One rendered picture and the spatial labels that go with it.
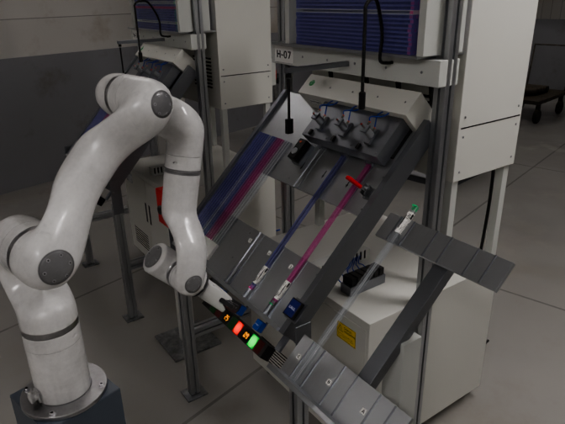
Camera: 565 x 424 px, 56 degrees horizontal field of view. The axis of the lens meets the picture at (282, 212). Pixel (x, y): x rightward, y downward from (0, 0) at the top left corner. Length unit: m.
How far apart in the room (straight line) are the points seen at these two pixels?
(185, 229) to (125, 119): 0.32
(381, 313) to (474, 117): 0.66
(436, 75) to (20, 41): 4.09
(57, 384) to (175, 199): 0.49
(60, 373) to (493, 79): 1.41
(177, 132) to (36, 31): 3.93
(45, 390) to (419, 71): 1.21
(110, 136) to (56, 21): 4.09
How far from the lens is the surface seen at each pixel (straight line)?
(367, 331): 1.67
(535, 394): 2.53
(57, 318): 1.23
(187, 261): 1.30
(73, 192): 1.16
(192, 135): 1.29
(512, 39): 1.80
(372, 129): 1.53
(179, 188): 1.31
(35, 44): 5.14
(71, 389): 1.33
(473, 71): 1.67
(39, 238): 1.12
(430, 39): 1.48
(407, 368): 1.30
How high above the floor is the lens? 1.55
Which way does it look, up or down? 22 degrees down
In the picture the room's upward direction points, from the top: 1 degrees counter-clockwise
